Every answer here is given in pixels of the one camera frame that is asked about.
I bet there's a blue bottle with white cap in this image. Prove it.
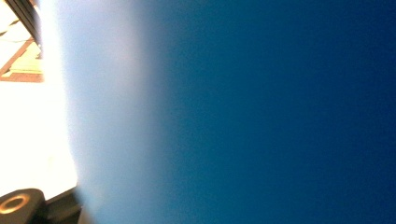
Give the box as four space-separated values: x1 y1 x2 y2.
40 0 396 224

